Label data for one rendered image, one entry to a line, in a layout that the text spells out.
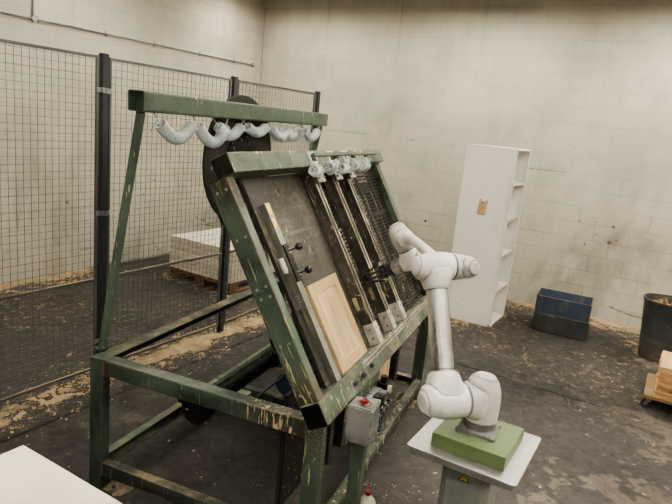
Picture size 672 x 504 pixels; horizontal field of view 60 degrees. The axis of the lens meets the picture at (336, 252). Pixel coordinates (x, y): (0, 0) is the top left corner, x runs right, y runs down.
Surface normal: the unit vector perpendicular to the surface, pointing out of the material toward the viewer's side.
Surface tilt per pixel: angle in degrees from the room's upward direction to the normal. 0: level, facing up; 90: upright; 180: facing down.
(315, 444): 90
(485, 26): 90
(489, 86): 90
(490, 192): 90
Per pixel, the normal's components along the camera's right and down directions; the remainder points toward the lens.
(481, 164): -0.51, 0.14
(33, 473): 0.10, -0.97
